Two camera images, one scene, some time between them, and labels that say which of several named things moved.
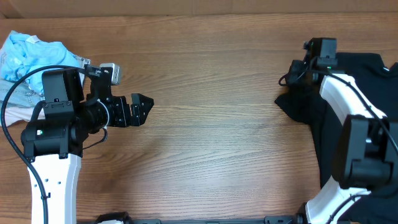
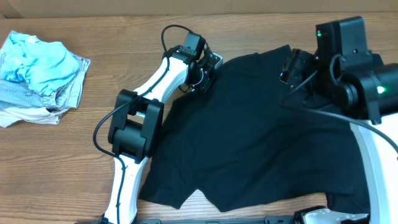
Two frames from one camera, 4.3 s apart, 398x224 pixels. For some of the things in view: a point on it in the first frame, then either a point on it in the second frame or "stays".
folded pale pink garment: x=13 y=113 stays
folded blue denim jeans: x=22 y=95 stays
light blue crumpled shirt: x=22 y=53 stays
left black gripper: x=123 y=111 to x=207 y=72
